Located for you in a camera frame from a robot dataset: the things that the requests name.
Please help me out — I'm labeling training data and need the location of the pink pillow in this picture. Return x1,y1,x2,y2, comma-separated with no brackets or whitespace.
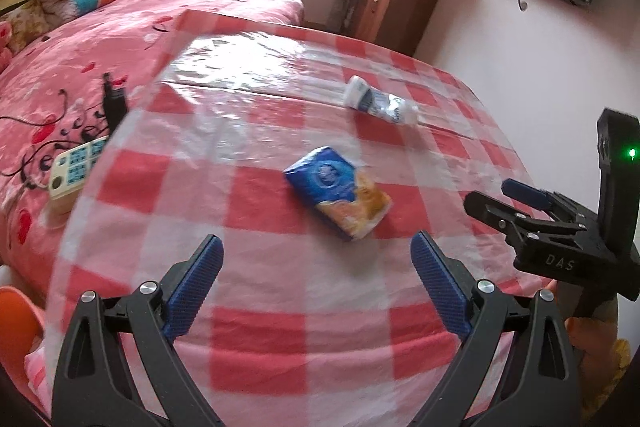
0,22,15,72

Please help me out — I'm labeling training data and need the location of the black cable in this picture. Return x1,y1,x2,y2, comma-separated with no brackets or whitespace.
0,88,108,190

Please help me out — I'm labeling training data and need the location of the black charger plug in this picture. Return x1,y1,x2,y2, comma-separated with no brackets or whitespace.
100,73,132,135

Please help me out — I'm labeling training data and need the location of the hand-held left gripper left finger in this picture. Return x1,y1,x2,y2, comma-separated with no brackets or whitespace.
51,234,224,427

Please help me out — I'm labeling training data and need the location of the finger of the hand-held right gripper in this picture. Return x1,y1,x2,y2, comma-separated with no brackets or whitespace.
462,191,552,241
501,179,596,221

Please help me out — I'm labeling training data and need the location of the floral pillow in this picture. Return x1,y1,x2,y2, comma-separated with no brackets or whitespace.
0,0,48,55

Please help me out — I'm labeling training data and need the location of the pink bed blanket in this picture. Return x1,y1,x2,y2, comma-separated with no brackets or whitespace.
0,0,306,268

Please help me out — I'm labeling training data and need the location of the white blue tissue pack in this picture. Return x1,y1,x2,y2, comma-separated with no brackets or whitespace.
343,75,421,126

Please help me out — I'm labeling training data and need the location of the blue bear print tissue pack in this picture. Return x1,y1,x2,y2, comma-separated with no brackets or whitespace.
284,146,394,244

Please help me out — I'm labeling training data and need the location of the brown wooden cabinet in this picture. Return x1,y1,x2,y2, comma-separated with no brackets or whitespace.
350,0,449,58

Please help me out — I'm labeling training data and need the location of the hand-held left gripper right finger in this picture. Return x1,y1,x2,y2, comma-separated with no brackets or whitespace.
410,231,583,427

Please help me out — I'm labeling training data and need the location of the red checked plastic sheet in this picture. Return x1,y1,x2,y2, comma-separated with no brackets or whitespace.
47,9,556,427

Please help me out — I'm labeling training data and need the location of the person's right hand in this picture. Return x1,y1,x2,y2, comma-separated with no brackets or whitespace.
564,318,619,361

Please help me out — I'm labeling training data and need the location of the cream remote control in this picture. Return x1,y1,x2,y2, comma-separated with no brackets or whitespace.
48,136,111,214

